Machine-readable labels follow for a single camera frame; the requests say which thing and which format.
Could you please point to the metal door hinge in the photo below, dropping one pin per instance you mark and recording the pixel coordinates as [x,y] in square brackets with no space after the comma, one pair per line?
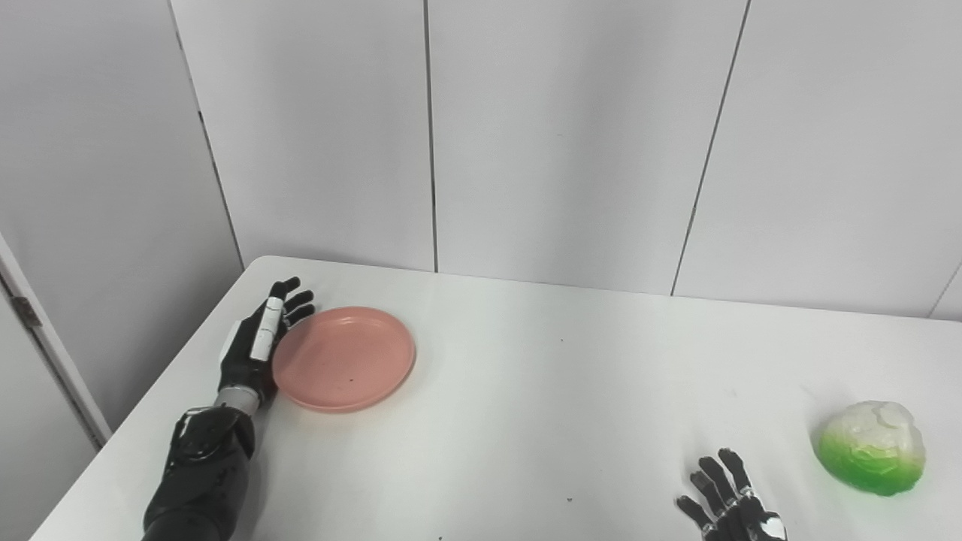
[26,311]

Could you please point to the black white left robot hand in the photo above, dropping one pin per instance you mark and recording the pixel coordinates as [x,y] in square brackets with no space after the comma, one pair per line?
[242,361]

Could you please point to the green white toy cabbage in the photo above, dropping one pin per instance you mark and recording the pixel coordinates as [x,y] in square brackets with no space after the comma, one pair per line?
[872,451]

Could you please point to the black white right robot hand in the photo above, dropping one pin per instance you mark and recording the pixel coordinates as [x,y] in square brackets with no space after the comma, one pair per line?
[740,522]

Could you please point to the white door frame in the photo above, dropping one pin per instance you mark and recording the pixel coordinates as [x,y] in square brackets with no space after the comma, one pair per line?
[64,376]

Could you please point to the pink round plate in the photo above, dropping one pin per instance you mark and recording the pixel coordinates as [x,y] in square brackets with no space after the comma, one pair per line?
[346,361]

